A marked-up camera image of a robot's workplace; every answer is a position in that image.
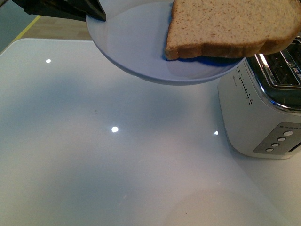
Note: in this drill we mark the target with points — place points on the brown bread slice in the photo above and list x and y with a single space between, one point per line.
231 28

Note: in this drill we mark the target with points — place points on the white chrome two-slot toaster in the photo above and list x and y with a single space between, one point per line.
260 102

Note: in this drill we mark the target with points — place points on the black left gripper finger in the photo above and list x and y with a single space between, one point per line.
68 9

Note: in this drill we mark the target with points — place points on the light blue plate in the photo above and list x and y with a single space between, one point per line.
133 37

